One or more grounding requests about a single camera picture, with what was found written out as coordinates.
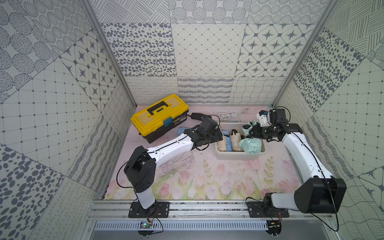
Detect beige umbrella black stripes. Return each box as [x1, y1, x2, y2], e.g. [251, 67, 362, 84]
[217, 130, 230, 152]

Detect white plastic storage box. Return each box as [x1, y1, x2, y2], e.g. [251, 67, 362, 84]
[215, 123, 267, 160]

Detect mint green umbrella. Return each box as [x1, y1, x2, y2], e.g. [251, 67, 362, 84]
[240, 121, 262, 155]

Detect sky blue long umbrella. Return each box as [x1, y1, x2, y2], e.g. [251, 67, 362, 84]
[225, 135, 233, 152]

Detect periwinkle blue umbrella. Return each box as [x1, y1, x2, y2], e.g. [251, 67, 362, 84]
[177, 127, 189, 136]

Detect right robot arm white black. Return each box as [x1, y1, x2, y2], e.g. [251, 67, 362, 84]
[249, 109, 347, 214]

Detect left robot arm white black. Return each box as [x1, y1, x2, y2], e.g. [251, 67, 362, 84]
[124, 116, 223, 211]

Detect yellow black toolbox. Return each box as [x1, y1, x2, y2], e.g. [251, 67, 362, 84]
[131, 94, 189, 144]

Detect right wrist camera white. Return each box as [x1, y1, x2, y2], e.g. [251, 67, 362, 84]
[257, 110, 270, 127]

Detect white coiled cable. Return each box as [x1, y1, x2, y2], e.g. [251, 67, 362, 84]
[217, 108, 250, 121]

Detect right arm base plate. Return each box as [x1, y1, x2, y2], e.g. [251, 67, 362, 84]
[246, 201, 290, 219]

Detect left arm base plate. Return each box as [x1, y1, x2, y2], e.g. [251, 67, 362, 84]
[129, 201, 170, 219]

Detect aluminium mounting rail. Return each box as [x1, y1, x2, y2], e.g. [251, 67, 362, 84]
[84, 199, 333, 222]

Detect white slotted cable duct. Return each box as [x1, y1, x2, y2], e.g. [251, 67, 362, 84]
[94, 220, 268, 231]

